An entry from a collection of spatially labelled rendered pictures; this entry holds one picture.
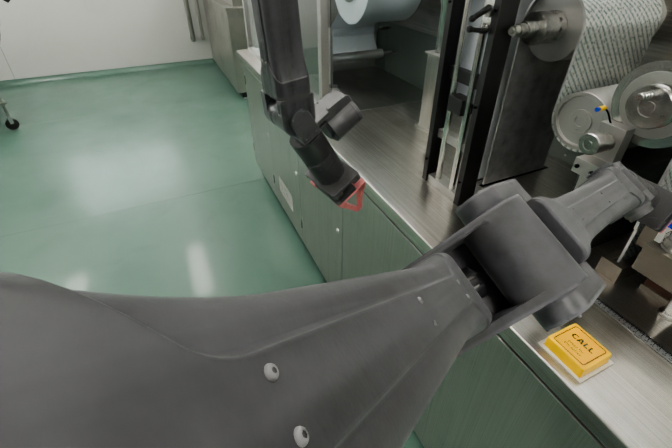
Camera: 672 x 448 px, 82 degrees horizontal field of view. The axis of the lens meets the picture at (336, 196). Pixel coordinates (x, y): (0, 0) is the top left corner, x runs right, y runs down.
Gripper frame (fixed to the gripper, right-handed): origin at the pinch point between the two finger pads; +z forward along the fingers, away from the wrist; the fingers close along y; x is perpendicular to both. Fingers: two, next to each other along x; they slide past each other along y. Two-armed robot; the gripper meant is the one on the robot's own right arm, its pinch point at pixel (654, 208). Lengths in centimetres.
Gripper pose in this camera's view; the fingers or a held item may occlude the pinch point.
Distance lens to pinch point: 93.6
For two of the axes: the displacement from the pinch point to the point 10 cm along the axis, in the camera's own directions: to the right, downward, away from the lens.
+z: 7.9, 2.2, 5.8
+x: 4.6, -8.4, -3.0
